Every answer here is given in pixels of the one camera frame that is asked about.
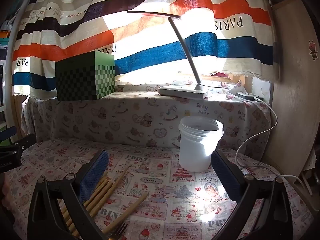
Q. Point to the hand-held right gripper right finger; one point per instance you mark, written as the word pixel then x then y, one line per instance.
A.
pixel 226 177

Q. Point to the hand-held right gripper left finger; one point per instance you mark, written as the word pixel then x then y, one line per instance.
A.
pixel 93 177

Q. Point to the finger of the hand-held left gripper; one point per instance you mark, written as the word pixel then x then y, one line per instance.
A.
pixel 25 140
pixel 7 133

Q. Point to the bundle of bamboo chopsticks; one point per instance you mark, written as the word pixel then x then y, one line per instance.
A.
pixel 102 187

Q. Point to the white plastic container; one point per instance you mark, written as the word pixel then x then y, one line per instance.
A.
pixel 197 152

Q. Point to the dark chopstick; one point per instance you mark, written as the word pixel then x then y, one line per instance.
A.
pixel 118 231

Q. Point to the brown wooden furniture panel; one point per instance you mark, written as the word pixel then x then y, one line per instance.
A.
pixel 17 110

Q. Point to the bear printed cloth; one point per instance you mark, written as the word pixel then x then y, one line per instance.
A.
pixel 112 120

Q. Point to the christmas printed tablecloth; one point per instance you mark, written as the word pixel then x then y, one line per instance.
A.
pixel 162 180

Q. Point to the green checkered box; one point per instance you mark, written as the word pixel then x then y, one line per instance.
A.
pixel 80 80

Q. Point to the white desk lamp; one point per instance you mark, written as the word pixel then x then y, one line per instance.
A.
pixel 182 91

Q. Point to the light wooden board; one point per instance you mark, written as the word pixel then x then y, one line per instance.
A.
pixel 295 80

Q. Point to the bear sticker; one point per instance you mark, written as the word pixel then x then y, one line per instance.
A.
pixel 312 50

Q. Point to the striped printed curtain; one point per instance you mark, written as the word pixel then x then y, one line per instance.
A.
pixel 150 0

